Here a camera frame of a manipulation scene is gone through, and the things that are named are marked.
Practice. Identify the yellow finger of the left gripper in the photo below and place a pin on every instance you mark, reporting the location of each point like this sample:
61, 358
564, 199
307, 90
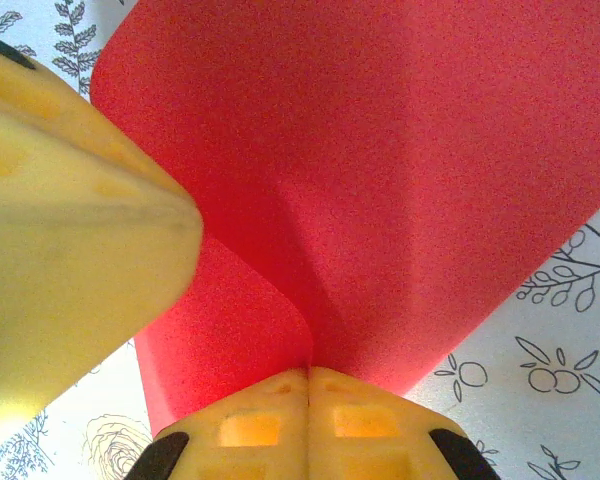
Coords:
70, 280
55, 125

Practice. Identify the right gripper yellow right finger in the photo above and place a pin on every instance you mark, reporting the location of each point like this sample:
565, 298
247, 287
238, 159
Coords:
365, 430

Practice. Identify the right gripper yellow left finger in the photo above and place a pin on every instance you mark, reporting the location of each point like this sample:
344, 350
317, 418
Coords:
260, 430

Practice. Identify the red paper sheet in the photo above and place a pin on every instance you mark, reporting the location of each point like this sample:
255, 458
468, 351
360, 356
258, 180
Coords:
380, 150

